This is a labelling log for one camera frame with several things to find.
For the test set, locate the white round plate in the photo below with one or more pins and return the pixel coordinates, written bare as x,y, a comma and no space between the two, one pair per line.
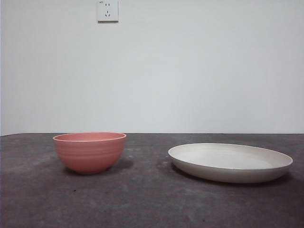
228,164

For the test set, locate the red ribbed bowl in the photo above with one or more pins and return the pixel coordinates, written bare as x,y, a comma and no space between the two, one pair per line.
88,156

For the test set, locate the white wall socket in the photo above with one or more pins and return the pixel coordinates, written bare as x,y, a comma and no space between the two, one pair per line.
107,12

